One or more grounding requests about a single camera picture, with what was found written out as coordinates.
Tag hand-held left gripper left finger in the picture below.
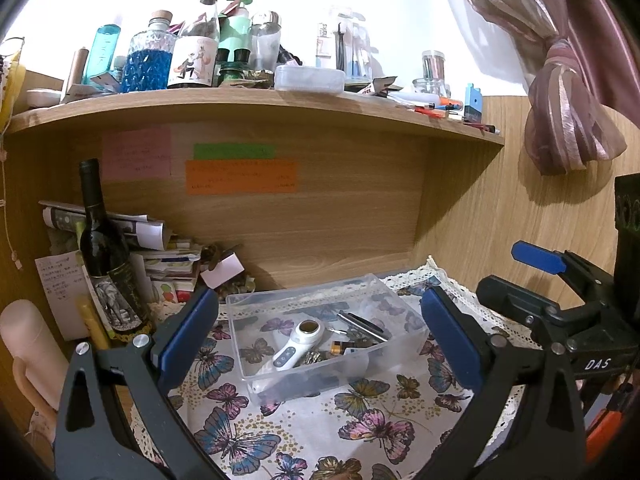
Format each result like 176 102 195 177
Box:
54 287 221 480

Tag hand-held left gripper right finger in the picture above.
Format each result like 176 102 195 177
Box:
420 287 586 480

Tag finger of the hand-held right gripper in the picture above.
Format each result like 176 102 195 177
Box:
476 274 583 356
512 240 619 306

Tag clear plastic storage box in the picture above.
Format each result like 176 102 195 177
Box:
225 272 431 409

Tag metal tweezers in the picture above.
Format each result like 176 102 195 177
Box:
335 311 391 341

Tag brown patterned tube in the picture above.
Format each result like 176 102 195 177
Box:
328 339 372 357

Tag white handheld beauty device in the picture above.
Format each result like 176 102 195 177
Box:
250 319 327 396

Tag small white cardboard box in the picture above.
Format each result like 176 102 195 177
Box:
199 253 245 289

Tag stack of books and magazines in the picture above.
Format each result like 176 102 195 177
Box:
39 200 204 306

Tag dark patterned cloth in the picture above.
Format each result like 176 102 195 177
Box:
614 174 640 281

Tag dark wine bottle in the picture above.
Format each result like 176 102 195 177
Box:
77 158 154 344

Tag white handwritten paper note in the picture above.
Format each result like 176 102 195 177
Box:
34 252 91 341

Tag butterfly print tablecloth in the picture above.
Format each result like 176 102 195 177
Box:
125 255 542 480

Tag pink thermos flask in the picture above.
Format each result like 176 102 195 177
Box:
0 298 71 412

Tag orange sticky note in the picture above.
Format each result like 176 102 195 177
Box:
185 159 299 196

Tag blue plastic block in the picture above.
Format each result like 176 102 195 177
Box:
463 83 484 124

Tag mauve striped curtain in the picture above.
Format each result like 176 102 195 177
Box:
434 0 640 177

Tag pink sticky note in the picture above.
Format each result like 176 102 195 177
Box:
102 128 173 181

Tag green sticky note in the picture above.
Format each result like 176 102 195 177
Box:
193 143 277 160

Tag clear jar of pens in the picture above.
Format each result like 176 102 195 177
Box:
421 50 447 84

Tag wooden shelf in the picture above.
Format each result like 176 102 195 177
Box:
2 87 506 149

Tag clear bottle with illustrated label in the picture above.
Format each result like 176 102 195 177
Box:
167 0 224 90

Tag blue patterned glass bottle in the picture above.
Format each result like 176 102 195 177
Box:
121 9 179 94

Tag white flat plastic case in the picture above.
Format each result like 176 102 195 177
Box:
273 63 346 92

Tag clear toothbrush package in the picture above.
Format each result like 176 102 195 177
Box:
332 7 374 81

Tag brown cardboard tube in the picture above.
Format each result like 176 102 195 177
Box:
64 47 90 99

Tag teal plastic bottle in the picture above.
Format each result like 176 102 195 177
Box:
82 23 124 86

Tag clear bottle with silver cap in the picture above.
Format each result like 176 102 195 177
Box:
248 11 282 74

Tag narrow white printed box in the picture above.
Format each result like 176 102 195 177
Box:
315 22 335 69

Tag yellow hanging cloth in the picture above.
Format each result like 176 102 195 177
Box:
0 49 27 132

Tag green pump bottle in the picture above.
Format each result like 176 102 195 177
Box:
217 0 254 81

